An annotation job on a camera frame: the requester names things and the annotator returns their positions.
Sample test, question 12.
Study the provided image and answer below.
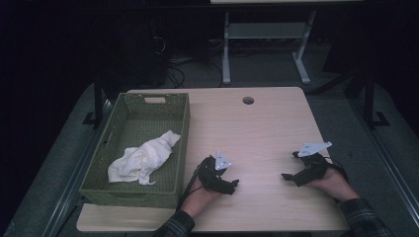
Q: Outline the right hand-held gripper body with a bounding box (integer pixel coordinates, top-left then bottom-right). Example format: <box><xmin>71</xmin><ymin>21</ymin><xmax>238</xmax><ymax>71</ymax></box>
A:
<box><xmin>293</xmin><ymin>141</ymin><xmax>333</xmax><ymax>188</ymax></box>

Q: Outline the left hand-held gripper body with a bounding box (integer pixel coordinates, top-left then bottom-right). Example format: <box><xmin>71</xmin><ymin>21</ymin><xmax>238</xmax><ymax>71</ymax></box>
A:
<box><xmin>197</xmin><ymin>151</ymin><xmax>232</xmax><ymax>195</ymax></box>

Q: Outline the white towel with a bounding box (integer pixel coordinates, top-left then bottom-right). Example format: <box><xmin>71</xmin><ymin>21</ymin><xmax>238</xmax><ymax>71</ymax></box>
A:
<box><xmin>107</xmin><ymin>129</ymin><xmax>182</xmax><ymax>186</ymax></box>

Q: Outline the green woven basket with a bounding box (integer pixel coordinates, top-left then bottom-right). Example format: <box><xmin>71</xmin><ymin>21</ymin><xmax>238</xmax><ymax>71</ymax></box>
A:
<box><xmin>78</xmin><ymin>92</ymin><xmax>191</xmax><ymax>209</ymax></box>

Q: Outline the person's left hand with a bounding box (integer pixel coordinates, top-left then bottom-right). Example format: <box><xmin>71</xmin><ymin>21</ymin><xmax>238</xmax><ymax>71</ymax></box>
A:
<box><xmin>181</xmin><ymin>187</ymin><xmax>222</xmax><ymax>219</ymax></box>

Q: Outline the person's right hand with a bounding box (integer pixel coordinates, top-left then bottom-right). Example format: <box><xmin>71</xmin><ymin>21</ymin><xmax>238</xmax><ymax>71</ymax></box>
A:
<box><xmin>304</xmin><ymin>167</ymin><xmax>360</xmax><ymax>202</ymax></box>

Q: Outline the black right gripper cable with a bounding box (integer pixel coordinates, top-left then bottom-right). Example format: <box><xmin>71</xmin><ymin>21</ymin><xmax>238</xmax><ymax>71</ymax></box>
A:
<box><xmin>324</xmin><ymin>157</ymin><xmax>350</xmax><ymax>202</ymax></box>

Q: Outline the aluminium rail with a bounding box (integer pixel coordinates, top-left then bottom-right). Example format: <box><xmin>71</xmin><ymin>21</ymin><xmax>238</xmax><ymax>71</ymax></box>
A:
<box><xmin>349</xmin><ymin>98</ymin><xmax>419</xmax><ymax>228</ymax></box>
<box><xmin>41</xmin><ymin>98</ymin><xmax>115</xmax><ymax>237</ymax></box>

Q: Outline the black stand post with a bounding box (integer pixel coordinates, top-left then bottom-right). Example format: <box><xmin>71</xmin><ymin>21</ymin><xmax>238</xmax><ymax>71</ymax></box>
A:
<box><xmin>363</xmin><ymin>65</ymin><xmax>390</xmax><ymax>129</ymax></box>
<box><xmin>82</xmin><ymin>70</ymin><xmax>105</xmax><ymax>129</ymax></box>

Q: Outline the tangle of floor cables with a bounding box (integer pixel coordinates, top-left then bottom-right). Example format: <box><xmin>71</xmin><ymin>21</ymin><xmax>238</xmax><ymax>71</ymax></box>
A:
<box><xmin>149</xmin><ymin>16</ymin><xmax>225</xmax><ymax>89</ymax></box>

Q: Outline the grey metal table frame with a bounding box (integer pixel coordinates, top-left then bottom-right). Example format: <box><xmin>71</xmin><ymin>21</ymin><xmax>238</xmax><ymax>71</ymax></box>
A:
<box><xmin>221</xmin><ymin>10</ymin><xmax>317</xmax><ymax>86</ymax></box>

